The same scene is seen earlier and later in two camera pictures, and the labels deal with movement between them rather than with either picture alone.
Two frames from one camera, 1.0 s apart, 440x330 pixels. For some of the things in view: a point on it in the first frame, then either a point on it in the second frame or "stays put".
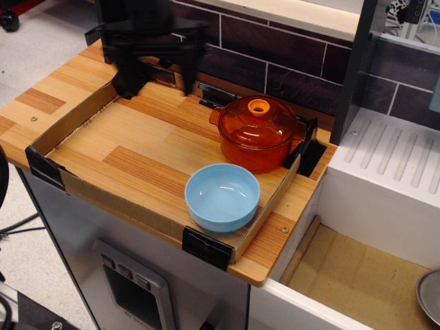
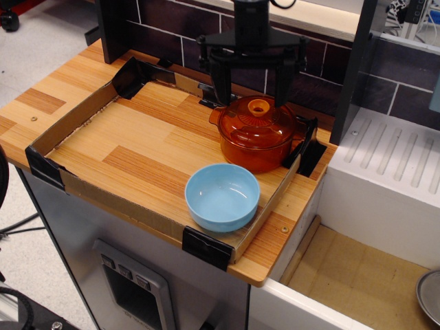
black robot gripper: x=146 y=28 to x=252 y=45
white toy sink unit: x=372 y=229 stays put
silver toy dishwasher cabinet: x=128 y=277 stays put
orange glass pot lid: x=257 y=122 stays put
